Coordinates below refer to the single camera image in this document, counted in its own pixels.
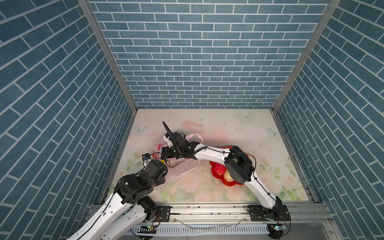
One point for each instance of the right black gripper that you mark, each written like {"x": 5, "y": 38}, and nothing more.
{"x": 166, "y": 153}

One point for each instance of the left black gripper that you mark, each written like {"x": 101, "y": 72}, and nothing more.
{"x": 162, "y": 179}

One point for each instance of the pink plastic bag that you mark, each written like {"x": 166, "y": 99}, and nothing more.
{"x": 178, "y": 167}

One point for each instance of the red fake strawberry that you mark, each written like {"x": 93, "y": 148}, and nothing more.
{"x": 220, "y": 170}

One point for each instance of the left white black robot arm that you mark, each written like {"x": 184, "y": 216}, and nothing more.
{"x": 128, "y": 206}

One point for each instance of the red flower-shaped plate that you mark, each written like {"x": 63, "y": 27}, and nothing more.
{"x": 232, "y": 165}

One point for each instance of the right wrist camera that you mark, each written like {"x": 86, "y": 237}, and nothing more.
{"x": 168, "y": 141}

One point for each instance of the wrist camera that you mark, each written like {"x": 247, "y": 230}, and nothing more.
{"x": 168, "y": 141}
{"x": 146, "y": 158}

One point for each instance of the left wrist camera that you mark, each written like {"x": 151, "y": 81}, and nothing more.
{"x": 146, "y": 158}

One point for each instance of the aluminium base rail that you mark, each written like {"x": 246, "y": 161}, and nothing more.
{"x": 297, "y": 222}

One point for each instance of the left metal corner post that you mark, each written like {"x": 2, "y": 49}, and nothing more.
{"x": 94, "y": 24}

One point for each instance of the metal corner post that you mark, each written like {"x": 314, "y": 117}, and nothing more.
{"x": 318, "y": 30}
{"x": 94, "y": 24}

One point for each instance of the right metal corner post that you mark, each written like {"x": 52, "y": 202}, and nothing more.
{"x": 318, "y": 30}

